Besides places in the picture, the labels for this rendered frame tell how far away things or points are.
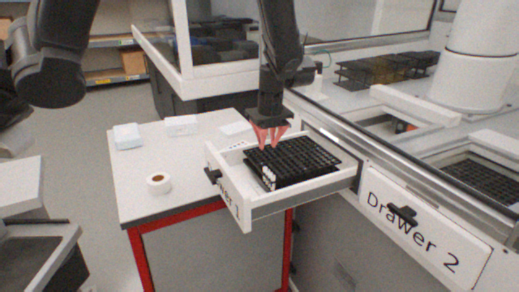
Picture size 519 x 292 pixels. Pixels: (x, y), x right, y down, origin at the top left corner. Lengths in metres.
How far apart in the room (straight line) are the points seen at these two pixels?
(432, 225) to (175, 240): 0.72
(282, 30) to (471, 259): 0.53
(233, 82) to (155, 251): 0.92
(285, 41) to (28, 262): 0.49
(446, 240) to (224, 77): 1.20
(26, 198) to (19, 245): 0.64
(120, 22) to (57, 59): 4.41
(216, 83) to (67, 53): 1.16
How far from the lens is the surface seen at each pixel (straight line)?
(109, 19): 4.85
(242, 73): 1.62
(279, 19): 0.55
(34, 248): 0.52
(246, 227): 0.74
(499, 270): 0.73
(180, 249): 1.09
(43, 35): 0.47
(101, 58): 4.92
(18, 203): 1.17
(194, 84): 1.55
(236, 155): 0.94
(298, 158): 0.88
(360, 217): 0.95
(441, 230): 0.73
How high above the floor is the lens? 1.36
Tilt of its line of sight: 30 degrees down
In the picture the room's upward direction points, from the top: straight up
